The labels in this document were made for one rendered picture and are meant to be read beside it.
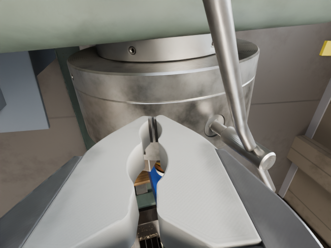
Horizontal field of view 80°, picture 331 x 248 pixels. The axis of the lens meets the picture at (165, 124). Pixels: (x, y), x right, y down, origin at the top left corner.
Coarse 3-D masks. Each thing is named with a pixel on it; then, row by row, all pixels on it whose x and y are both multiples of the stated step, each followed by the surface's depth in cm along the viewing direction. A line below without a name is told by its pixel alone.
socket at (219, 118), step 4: (216, 116) 26; (220, 116) 26; (208, 120) 26; (212, 120) 26; (220, 120) 27; (208, 124) 26; (204, 128) 26; (208, 128) 26; (204, 132) 27; (208, 132) 27; (212, 132) 27
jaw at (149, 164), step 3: (147, 162) 31; (150, 162) 31; (153, 162) 33; (159, 162) 36; (147, 165) 31; (150, 165) 31; (153, 165) 33; (144, 168) 32; (147, 168) 32; (150, 168) 32; (150, 171) 32
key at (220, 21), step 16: (208, 0) 9; (224, 0) 9; (208, 16) 9; (224, 16) 9; (224, 32) 10; (224, 48) 11; (224, 64) 12; (224, 80) 13; (240, 80) 13; (240, 96) 14; (240, 112) 16; (240, 128) 18
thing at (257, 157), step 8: (216, 120) 26; (216, 128) 25; (224, 128) 25; (232, 128) 24; (224, 136) 24; (232, 136) 23; (232, 144) 23; (240, 144) 22; (256, 144) 21; (240, 152) 22; (248, 152) 21; (256, 152) 20; (264, 152) 20; (272, 152) 20; (248, 160) 21; (256, 160) 20; (264, 160) 19; (272, 160) 20; (264, 168) 20
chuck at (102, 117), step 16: (80, 96) 29; (208, 96) 24; (224, 96) 25; (96, 112) 27; (112, 112) 25; (128, 112) 24; (144, 112) 24; (160, 112) 24; (176, 112) 24; (192, 112) 24; (208, 112) 25; (224, 112) 26; (96, 128) 29; (112, 128) 27; (192, 128) 25; (224, 144) 29
